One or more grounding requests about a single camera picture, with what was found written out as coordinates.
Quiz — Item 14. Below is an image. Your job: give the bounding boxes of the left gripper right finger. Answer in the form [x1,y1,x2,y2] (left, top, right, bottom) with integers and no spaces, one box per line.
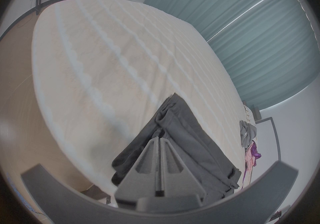
[160,138,208,203]

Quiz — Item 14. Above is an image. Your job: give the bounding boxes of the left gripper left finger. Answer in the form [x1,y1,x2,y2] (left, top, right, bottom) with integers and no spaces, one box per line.
[114,137,160,206]

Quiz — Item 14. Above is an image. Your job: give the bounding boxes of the black T-shirt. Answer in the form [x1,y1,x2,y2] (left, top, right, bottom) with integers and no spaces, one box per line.
[111,93,242,200]

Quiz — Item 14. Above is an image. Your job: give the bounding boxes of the bed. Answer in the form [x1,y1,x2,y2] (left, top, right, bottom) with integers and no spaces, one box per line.
[31,0,283,194]

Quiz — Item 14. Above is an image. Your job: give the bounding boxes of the pink garment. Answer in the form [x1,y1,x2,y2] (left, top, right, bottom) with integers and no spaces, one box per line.
[244,148,257,169]

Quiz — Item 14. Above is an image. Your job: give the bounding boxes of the purple garment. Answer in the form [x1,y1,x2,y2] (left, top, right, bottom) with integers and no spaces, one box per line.
[241,140,262,190]

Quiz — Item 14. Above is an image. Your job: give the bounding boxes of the grey garment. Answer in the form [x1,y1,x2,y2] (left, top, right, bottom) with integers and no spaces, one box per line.
[239,120,258,147]

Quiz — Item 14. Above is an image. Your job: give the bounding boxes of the white printed pillow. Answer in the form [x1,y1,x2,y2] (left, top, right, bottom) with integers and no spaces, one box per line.
[243,104,251,124]

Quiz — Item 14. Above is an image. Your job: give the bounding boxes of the grey bedside table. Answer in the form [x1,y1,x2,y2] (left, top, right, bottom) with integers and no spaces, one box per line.
[250,105,262,121]

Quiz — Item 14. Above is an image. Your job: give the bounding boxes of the blue-green curtain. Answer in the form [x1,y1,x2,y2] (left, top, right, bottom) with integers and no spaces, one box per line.
[207,0,320,110]
[144,0,287,41]

